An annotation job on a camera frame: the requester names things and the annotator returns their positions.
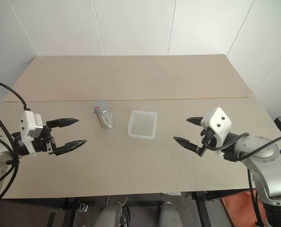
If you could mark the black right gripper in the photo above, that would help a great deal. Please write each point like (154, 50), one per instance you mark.
(206, 138)

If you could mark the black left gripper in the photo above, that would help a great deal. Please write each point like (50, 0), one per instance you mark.
(41, 141)

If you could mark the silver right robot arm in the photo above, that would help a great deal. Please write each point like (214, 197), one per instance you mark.
(261, 165)

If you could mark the clear plastic tray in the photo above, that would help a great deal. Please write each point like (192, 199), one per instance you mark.
(142, 124)

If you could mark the grey rounded robot leg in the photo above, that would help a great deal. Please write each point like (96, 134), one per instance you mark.
(112, 214)
(168, 214)

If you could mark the orange mat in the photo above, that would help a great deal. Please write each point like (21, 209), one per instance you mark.
(243, 205)

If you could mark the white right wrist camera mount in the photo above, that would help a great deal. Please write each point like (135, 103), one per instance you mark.
(218, 127)

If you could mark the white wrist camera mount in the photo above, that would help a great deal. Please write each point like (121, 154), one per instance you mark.
(28, 133)
(218, 127)

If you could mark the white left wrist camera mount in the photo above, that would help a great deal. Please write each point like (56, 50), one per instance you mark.
(28, 133)

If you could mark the black table frame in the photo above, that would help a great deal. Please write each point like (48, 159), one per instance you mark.
(140, 205)

